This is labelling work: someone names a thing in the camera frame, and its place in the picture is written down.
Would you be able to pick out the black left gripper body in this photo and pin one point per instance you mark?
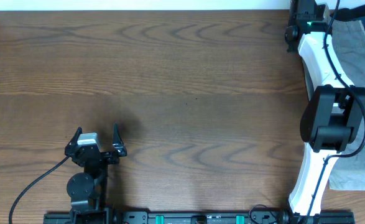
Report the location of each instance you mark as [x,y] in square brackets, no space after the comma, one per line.
[106,154]

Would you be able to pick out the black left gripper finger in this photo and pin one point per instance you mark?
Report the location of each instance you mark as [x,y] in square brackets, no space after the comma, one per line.
[73,142]
[117,141]

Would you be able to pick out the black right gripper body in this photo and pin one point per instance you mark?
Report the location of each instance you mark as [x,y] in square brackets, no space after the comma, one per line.
[304,16]

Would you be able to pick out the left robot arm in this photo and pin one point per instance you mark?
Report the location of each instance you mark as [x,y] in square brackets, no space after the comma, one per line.
[87,189]

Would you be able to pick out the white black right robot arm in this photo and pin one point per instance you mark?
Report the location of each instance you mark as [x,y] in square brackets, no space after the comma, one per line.
[333,123]

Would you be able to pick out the black garment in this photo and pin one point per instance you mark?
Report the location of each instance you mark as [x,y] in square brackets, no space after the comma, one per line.
[346,14]

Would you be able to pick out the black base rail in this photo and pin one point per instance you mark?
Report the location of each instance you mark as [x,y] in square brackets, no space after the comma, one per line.
[257,215]

